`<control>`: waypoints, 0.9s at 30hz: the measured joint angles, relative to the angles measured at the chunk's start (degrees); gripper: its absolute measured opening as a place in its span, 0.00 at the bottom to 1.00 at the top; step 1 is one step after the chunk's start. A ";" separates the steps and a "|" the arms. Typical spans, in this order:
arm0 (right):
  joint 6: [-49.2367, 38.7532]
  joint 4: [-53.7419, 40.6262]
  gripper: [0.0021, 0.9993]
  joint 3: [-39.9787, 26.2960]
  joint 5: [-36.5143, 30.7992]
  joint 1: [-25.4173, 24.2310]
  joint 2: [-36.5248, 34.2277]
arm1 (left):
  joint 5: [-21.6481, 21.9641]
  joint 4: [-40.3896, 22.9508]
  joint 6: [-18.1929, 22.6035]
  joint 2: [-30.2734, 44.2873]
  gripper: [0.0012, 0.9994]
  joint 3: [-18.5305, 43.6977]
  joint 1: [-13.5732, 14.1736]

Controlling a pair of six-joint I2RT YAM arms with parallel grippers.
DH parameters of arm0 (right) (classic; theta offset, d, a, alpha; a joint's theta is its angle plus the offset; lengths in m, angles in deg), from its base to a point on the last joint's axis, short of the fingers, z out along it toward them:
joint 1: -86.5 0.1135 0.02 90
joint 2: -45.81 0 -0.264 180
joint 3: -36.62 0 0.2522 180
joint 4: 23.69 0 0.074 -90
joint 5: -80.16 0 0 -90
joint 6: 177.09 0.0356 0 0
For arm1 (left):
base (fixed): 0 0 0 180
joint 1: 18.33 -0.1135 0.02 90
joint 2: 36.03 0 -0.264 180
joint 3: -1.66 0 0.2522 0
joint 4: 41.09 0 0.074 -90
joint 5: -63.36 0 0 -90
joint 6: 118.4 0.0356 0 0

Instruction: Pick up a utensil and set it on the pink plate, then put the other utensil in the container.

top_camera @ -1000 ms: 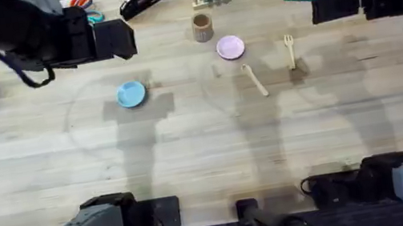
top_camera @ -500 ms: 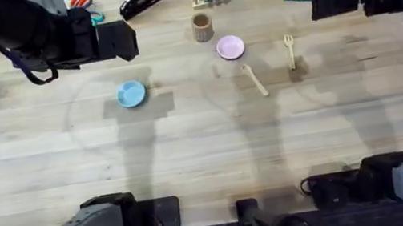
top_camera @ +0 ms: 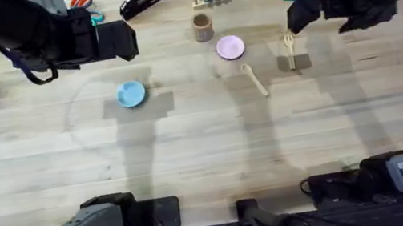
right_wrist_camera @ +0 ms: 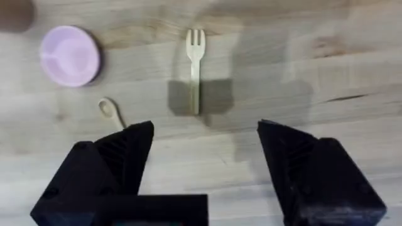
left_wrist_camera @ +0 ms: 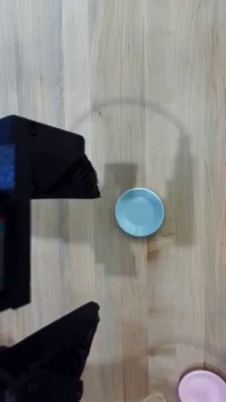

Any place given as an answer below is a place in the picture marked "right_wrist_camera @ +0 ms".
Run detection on wooden fork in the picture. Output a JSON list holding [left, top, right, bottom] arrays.
[[185, 28, 207, 116]]

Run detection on brown container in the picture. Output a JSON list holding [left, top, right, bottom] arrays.
[[0, 0, 36, 33]]

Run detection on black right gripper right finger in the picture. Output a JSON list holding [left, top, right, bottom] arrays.
[[256, 119, 388, 226]]

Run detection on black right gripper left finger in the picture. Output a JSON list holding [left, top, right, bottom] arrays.
[[30, 120, 155, 226]]

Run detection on wooden spoon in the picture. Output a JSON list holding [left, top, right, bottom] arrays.
[[97, 97, 126, 131]]

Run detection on pink plate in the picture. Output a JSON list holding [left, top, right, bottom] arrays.
[[39, 25, 102, 88]]

